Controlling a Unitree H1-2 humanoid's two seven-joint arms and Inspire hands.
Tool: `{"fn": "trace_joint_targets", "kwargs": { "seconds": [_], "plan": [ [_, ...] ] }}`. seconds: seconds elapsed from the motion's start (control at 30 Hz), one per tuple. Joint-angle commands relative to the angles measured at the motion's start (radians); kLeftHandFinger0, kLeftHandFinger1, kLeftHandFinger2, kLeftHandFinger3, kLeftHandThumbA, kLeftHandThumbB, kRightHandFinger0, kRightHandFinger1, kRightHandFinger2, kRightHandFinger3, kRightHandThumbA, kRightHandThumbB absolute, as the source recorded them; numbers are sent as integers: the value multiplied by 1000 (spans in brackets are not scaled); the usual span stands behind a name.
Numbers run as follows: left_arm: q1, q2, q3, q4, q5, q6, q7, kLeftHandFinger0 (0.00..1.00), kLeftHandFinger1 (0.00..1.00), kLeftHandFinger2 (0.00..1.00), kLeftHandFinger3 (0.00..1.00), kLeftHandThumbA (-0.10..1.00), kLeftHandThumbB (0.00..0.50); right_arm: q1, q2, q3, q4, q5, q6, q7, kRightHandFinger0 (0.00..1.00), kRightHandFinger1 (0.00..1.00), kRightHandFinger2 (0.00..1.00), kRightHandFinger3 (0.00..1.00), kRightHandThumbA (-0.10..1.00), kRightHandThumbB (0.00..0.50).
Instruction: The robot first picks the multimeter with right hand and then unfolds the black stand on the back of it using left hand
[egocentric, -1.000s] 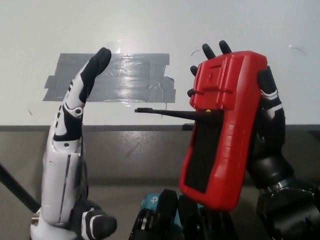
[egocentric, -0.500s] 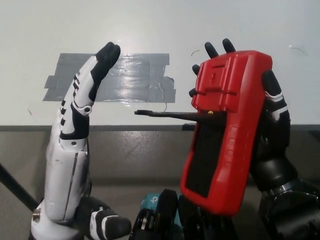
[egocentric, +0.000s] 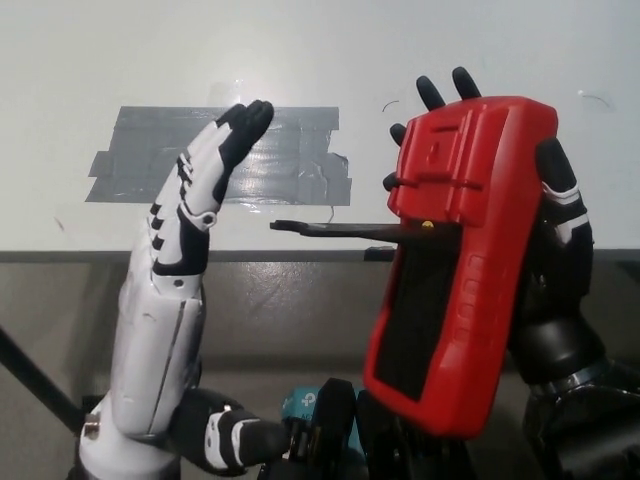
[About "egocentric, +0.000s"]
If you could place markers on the teal cardboard box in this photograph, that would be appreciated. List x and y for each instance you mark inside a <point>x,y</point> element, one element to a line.
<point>302,400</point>

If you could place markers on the small black tape piece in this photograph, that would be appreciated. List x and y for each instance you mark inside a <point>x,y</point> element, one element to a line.
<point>375,253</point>

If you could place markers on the red digital multimeter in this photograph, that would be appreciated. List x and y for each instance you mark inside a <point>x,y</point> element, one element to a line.
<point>450,150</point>

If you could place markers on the black floor tape square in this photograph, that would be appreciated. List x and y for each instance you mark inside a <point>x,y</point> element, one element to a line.
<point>92,401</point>

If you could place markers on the white and black left hand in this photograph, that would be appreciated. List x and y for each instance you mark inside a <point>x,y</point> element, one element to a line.
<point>155,325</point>

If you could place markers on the black right hand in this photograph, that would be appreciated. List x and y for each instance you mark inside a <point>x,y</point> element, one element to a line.
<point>565,280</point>

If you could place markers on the grey duct tape patch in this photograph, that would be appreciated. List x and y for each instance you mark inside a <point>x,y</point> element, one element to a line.
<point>280,170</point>

